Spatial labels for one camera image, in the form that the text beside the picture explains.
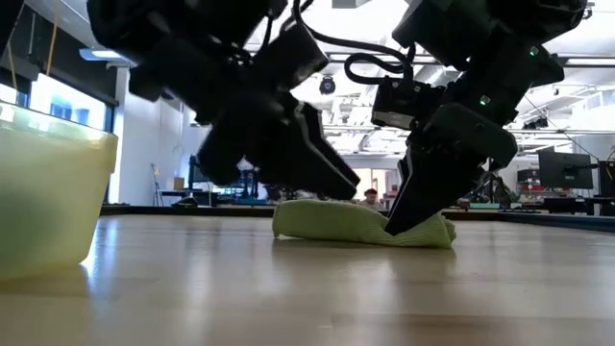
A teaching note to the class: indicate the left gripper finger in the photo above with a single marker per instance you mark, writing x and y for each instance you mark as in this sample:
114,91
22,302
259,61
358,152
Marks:
331,154
269,154

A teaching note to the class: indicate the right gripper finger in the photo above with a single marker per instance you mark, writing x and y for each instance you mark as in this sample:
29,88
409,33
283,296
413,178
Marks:
442,192
403,192

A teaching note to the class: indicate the pale lime microfiber towel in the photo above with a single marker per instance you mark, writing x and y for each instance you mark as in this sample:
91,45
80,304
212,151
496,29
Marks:
336,223

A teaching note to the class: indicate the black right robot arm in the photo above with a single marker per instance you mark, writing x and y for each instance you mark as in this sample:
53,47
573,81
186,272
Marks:
504,24

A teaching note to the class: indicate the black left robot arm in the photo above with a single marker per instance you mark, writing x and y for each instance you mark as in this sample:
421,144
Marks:
14,14

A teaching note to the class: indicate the yellow translucent plastic basket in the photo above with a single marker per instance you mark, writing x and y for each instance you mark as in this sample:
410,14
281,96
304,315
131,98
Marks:
53,192

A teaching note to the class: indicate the person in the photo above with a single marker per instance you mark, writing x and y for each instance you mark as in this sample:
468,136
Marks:
371,198

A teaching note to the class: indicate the small dark monitor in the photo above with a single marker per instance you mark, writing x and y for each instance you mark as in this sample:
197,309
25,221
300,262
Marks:
194,170

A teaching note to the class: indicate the long fluorescent light strip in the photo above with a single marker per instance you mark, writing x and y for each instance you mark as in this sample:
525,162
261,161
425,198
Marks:
103,54
591,61

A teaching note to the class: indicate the black monitor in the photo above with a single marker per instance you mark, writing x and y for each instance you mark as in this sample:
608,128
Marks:
564,170

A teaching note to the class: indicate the black dome camera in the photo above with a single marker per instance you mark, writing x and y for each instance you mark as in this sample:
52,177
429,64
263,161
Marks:
327,85

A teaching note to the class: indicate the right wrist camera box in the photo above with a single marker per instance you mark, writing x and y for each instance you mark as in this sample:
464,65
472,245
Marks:
406,103

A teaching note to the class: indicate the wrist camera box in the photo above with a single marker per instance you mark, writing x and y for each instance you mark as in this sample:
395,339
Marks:
293,57
406,103

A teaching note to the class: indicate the black aluminium table frame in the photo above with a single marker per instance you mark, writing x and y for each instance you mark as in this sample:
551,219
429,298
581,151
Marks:
192,210

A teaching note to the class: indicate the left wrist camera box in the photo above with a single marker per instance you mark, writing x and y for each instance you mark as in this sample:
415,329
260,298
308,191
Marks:
293,57

